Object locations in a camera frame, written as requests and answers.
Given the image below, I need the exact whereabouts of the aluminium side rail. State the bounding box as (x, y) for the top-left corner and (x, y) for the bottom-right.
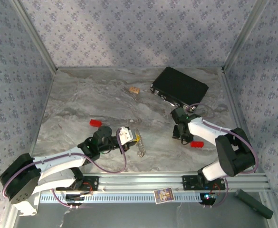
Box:
(221, 70), (278, 228)
(5, 69), (58, 228)

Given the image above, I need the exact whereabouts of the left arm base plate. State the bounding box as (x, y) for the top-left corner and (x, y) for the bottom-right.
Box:
(56, 175), (99, 191)

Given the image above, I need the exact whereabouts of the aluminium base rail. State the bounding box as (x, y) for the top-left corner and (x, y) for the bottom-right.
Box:
(81, 172), (271, 192)

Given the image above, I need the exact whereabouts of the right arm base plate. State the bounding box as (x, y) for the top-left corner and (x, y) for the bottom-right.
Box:
(182, 175), (226, 191)

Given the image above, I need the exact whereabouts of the black hard case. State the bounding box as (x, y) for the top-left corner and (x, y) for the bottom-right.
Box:
(150, 66), (210, 113)

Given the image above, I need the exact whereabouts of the white slotted cable duct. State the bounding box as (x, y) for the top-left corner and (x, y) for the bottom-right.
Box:
(40, 191), (202, 204)

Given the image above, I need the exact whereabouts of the black bar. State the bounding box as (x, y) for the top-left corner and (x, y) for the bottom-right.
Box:
(233, 189), (274, 219)

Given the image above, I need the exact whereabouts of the white plastic bracket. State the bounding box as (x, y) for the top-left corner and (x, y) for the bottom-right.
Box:
(17, 190), (41, 217)

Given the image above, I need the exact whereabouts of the printed card on rail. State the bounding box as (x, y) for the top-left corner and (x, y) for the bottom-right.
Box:
(153, 187), (175, 204)

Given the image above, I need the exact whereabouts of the small controller board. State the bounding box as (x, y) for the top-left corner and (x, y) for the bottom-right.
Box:
(65, 194), (85, 202)
(201, 193), (217, 205)

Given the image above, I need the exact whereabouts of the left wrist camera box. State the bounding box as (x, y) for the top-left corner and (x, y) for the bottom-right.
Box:
(118, 127), (133, 145)

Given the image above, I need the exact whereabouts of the aluminium frame post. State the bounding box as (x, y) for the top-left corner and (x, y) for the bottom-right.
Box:
(222, 0), (271, 72)
(11, 0), (58, 71)

